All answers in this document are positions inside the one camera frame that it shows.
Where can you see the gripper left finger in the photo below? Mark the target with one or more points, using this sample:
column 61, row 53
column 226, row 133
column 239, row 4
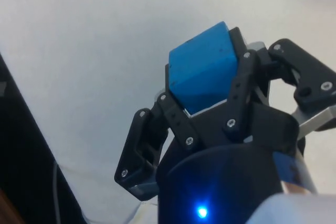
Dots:
column 178, row 121

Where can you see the blue block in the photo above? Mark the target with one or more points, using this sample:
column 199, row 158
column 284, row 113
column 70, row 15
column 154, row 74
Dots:
column 202, row 64

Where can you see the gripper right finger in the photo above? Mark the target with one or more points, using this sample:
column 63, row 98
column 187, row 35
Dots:
column 242, row 85

